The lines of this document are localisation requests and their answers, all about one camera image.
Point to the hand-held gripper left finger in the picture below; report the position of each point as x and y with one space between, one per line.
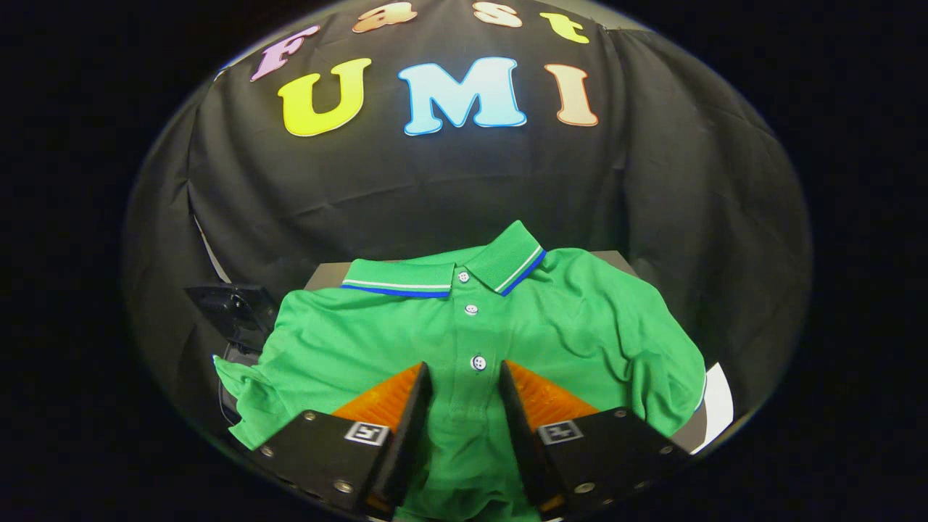
399 442

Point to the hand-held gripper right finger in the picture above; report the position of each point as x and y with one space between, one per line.
525 442

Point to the green polo shirt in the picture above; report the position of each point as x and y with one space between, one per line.
580 326

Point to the dark washing machine lid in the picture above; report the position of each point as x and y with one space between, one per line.
232 304

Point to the beige cabinet with dark top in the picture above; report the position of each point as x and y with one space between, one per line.
326 274

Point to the black backdrop cloth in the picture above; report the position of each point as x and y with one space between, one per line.
449 174

